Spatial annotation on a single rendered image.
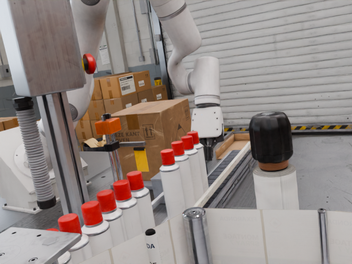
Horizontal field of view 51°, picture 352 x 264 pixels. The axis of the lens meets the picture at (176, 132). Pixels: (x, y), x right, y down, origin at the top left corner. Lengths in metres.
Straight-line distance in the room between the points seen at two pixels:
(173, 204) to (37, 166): 0.38
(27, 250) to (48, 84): 0.31
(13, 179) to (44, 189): 0.77
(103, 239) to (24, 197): 0.83
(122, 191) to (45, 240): 0.33
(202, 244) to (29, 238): 0.28
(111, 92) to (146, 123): 3.17
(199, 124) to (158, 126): 0.23
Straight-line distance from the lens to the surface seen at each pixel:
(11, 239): 0.48
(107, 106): 4.62
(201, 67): 1.20
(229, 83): 5.37
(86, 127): 4.93
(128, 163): 1.47
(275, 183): 0.74
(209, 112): 1.18
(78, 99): 1.19
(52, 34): 0.66
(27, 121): 0.70
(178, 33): 1.10
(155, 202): 0.95
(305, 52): 5.02
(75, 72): 0.67
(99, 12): 1.04
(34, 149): 0.71
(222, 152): 1.73
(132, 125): 1.42
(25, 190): 1.45
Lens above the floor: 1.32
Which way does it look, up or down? 12 degrees down
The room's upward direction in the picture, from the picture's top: 9 degrees counter-clockwise
